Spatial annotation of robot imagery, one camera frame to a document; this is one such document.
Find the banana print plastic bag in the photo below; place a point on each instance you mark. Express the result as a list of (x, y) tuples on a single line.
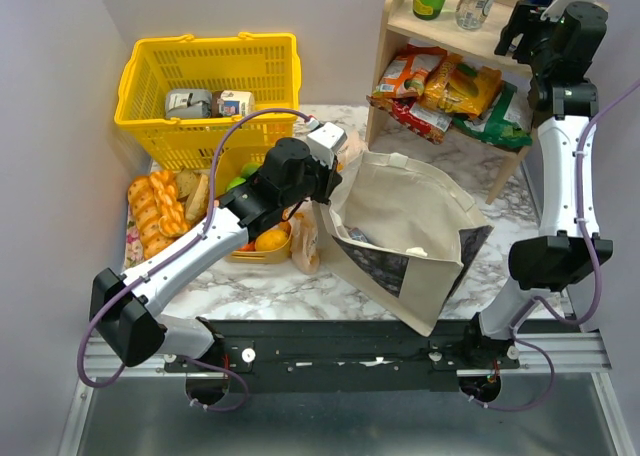
[(304, 235)]

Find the green toy fruit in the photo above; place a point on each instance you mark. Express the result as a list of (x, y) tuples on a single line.
[(247, 170)]

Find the silver red bull can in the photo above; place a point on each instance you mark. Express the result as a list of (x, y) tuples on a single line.
[(356, 235)]

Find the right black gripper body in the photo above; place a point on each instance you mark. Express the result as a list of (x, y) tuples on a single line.
[(522, 28)]

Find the red snack bag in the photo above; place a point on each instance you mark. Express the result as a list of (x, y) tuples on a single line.
[(428, 124)]

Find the brown milk carton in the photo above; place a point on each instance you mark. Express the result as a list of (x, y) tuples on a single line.
[(229, 103)]

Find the grey wrapped package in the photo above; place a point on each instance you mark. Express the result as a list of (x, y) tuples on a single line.
[(188, 104)]

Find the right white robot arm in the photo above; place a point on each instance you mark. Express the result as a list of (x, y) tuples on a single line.
[(568, 247)]

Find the brown toy bread slices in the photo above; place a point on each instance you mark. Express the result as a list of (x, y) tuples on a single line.
[(193, 192)]

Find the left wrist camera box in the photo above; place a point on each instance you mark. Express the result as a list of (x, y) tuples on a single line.
[(324, 143)]

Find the yellow plastic shopping basket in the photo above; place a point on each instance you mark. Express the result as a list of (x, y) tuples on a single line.
[(266, 65)]

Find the braided orange toy bread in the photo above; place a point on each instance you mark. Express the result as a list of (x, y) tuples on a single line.
[(172, 222)]

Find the orange toy pumpkin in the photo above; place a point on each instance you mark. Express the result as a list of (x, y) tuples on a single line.
[(249, 247)]

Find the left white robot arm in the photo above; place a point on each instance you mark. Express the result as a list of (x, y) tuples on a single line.
[(127, 310)]

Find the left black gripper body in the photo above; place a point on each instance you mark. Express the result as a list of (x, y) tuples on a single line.
[(326, 181)]

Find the yellow food tray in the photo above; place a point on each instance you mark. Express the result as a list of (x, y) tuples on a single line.
[(229, 165)]

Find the wooden shelf unit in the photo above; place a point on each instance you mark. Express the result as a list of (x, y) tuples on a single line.
[(400, 27)]

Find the orange snack bag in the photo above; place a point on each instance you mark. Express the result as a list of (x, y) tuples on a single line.
[(407, 73)]

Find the yellow chips bag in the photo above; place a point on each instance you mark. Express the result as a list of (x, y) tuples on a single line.
[(456, 87)]

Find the clear plastic bottle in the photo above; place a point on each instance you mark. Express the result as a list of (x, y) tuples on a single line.
[(471, 14)]

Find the green snack bag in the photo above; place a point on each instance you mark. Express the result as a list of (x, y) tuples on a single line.
[(507, 123)]

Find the beige canvas tote bag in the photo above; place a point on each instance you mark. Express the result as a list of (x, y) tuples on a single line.
[(426, 233)]

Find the toy bread loaf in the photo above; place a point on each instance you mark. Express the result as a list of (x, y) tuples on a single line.
[(146, 217)]

